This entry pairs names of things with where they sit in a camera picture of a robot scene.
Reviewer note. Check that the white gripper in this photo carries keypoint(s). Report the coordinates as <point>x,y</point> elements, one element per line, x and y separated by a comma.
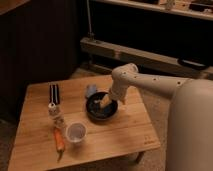
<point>117,92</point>

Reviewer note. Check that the black ceramic bowl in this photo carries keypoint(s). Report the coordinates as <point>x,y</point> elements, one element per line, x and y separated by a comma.
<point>95,111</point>

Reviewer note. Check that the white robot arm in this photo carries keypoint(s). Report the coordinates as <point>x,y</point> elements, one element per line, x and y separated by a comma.
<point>190,118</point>

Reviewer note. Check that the blue sponge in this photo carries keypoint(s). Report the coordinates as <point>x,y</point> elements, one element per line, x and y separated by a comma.
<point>90,90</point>

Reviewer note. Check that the wooden low table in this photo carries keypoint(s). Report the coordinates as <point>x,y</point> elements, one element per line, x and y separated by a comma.
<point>130,130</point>

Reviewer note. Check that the white paper cup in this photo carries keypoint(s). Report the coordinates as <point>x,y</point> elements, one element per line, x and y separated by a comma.
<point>75,133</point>

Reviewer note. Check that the white sauce bottle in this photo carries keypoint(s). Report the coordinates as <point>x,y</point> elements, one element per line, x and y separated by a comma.
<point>56,116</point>

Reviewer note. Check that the orange carrot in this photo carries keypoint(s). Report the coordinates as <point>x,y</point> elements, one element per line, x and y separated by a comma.
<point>60,145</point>

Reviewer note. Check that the vertical metal pole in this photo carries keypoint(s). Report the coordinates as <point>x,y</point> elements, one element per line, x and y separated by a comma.
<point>90,31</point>

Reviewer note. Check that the long metal rail beam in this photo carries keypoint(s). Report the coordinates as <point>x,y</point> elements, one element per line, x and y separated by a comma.
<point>146,59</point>

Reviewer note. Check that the black handle on beam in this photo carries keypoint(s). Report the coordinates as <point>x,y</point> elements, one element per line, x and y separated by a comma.
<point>192,65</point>

